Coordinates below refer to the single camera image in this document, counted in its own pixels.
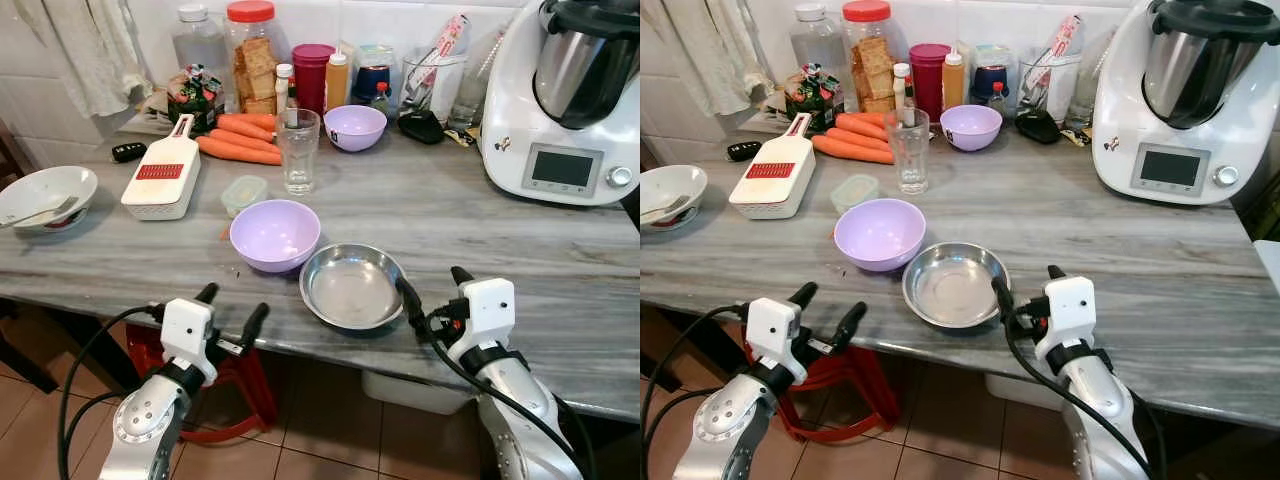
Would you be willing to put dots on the white ceramic bowl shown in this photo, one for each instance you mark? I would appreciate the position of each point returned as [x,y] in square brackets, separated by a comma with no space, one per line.
[670,183]
[40,185]

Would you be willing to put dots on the clear white capped bottle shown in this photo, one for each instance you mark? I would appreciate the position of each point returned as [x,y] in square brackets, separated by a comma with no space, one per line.
[815,45]
[200,45]

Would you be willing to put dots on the white plastic bin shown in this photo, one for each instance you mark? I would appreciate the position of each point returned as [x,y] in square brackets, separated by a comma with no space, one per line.
[1020,392]
[410,392]

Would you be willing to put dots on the orange carrot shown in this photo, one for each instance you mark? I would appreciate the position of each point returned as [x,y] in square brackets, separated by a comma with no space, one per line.
[850,150]
[235,151]
[862,123]
[245,124]
[855,138]
[240,139]

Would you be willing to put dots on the red lidded cracker jar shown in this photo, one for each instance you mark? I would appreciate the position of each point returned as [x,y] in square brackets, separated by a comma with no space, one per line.
[250,60]
[868,60]

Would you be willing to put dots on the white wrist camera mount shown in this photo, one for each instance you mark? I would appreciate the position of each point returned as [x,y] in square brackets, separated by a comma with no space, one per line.
[775,335]
[187,330]
[487,310]
[1070,310]

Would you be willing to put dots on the hanging beige towel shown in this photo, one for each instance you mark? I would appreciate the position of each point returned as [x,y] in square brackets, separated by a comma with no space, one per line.
[715,50]
[90,50]

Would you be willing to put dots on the green snack packet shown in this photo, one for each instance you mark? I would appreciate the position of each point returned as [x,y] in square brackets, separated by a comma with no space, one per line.
[195,100]
[812,98]

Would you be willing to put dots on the stainless steel plate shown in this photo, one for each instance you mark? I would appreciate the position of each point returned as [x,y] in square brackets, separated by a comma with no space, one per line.
[955,285]
[350,290]

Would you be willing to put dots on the white side table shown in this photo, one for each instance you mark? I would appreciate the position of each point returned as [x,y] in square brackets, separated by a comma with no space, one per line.
[1270,265]

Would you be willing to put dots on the small clear lidded container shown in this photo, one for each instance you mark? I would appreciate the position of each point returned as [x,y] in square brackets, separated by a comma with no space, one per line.
[243,192]
[853,190]

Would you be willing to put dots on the white kitchen cooking machine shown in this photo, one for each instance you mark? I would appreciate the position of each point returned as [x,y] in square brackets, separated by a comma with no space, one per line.
[1125,120]
[520,120]

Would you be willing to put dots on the clear glass jug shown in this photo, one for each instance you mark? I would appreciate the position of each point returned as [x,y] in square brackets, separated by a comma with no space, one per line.
[1065,90]
[448,90]

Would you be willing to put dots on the white grater with red blade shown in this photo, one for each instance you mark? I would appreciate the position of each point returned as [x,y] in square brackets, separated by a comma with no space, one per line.
[770,190]
[160,190]

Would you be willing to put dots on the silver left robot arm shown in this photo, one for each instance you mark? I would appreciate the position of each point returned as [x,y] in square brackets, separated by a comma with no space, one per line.
[720,430]
[140,430]

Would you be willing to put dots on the red plastic stool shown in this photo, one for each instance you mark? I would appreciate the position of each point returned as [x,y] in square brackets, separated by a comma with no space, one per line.
[860,385]
[250,390]

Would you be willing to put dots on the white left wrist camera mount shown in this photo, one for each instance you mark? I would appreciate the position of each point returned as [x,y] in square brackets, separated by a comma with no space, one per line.
[187,330]
[775,335]

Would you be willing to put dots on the large purple plastic bowl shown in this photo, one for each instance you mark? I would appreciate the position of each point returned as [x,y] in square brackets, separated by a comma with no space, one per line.
[880,232]
[275,235]

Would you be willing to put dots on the red and white long packet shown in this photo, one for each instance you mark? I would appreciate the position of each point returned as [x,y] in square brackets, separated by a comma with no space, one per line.
[445,45]
[1062,45]

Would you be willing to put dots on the small white capped sauce bottle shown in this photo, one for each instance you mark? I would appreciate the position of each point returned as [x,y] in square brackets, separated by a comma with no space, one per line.
[902,85]
[284,85]

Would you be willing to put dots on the clear drinking glass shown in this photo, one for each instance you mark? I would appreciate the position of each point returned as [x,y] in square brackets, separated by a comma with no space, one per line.
[298,150]
[908,150]

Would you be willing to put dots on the maroon plastic canister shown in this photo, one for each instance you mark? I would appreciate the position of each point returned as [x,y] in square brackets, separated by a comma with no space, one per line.
[929,80]
[312,80]

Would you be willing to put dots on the clear jar with blue contents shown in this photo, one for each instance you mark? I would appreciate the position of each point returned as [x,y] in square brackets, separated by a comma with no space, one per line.
[375,75]
[991,75]

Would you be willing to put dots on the small red capped bottle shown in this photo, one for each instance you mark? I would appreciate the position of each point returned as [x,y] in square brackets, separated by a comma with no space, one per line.
[381,98]
[997,98]

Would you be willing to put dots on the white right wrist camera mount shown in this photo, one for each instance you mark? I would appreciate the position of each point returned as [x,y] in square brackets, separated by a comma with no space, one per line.
[1070,310]
[487,310]

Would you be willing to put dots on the small purple plastic bowl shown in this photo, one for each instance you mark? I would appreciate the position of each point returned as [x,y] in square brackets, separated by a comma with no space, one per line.
[971,128]
[355,130]

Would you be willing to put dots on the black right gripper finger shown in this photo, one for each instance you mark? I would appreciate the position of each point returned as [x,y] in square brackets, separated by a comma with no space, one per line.
[1056,272]
[412,305]
[1005,298]
[460,275]

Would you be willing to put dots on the orange sauce bottle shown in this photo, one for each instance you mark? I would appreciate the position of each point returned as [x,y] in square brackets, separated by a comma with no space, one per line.
[953,85]
[337,85]

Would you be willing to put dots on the black pouch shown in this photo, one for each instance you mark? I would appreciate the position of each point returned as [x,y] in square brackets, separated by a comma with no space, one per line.
[420,127]
[1037,127]

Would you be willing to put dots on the black car key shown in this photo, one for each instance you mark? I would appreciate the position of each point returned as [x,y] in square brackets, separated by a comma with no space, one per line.
[128,152]
[744,151]

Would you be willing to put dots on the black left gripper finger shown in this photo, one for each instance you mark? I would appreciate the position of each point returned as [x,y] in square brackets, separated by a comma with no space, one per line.
[257,322]
[851,322]
[208,294]
[803,294]

